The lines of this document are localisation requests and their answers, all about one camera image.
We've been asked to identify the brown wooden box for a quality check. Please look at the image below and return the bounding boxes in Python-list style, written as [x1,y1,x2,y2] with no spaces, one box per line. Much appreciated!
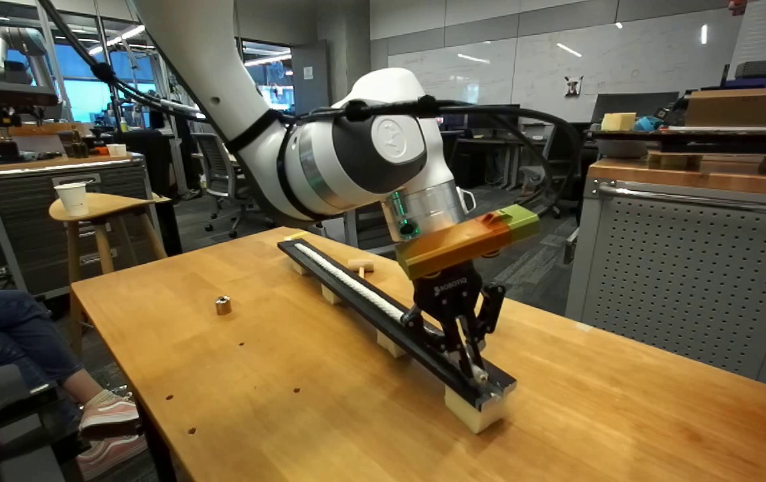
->
[682,85,766,128]

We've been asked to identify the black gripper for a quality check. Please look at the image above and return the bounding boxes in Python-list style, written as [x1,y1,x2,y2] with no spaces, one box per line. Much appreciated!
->
[411,265,506,384]

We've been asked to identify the black flat tray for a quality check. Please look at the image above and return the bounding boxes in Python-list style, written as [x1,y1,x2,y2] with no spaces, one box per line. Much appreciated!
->
[592,126,766,156]

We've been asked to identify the orange yellow held object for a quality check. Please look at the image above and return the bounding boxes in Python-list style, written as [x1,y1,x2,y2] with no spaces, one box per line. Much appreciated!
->
[397,201,544,282]

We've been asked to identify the white paper cup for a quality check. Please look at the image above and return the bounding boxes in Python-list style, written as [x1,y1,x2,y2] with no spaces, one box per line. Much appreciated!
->
[54,179,87,218]

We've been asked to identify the dark drawer cabinet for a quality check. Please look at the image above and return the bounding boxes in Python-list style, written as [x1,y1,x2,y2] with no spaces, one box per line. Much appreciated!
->
[0,152,151,298]

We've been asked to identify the pink white sneaker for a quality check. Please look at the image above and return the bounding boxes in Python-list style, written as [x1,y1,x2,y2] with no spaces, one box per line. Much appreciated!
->
[75,389,141,439]
[71,432,150,482]

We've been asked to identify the white rope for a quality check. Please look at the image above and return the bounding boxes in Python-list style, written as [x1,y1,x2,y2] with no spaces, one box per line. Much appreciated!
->
[296,242,492,384]

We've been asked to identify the grey perforated tool cabinet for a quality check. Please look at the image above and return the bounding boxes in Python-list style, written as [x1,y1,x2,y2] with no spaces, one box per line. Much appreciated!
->
[564,159,766,389]

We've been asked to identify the person leg in jeans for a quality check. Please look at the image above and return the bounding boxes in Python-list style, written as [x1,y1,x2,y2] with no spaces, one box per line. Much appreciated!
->
[0,289,82,392]

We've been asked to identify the long black rail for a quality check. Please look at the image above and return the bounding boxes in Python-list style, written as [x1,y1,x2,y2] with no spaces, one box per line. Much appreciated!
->
[276,237,518,407]

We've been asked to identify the pale foam block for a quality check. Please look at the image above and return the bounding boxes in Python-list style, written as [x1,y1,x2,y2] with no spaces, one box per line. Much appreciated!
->
[597,110,640,135]

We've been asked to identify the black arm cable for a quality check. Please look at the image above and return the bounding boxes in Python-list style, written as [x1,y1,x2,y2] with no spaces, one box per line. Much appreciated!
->
[38,0,528,131]

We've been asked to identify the wooden stool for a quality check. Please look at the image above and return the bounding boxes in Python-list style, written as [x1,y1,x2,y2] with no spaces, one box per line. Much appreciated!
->
[46,191,170,289]

